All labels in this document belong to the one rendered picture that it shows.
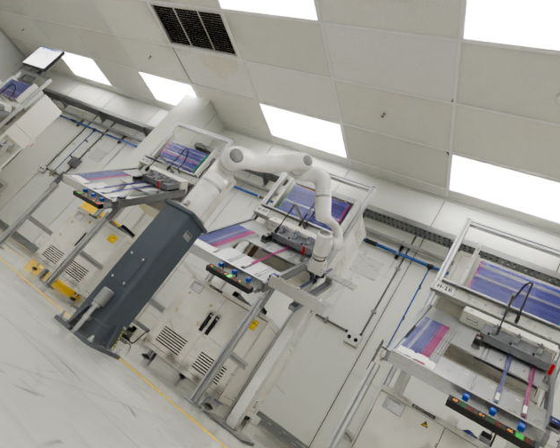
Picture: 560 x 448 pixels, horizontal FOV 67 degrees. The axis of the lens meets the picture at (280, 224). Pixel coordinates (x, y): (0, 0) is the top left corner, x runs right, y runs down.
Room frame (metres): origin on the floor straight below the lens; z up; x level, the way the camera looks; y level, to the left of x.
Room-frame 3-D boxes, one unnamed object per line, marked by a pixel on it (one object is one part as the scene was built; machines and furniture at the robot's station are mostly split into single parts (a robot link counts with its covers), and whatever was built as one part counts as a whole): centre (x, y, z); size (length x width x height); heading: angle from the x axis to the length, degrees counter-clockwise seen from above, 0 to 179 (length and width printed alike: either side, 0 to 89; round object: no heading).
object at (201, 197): (2.00, 0.39, 0.79); 0.19 x 0.19 x 0.18
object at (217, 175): (2.03, 0.40, 1.00); 0.19 x 0.12 x 0.24; 14
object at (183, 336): (3.08, -0.17, 0.31); 0.70 x 0.65 x 0.62; 58
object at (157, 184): (3.69, 1.14, 0.66); 1.01 x 0.73 x 1.31; 148
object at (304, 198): (2.95, -0.16, 1.52); 0.51 x 0.13 x 0.27; 58
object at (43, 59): (5.43, 3.90, 2.10); 0.58 x 0.14 x 0.41; 58
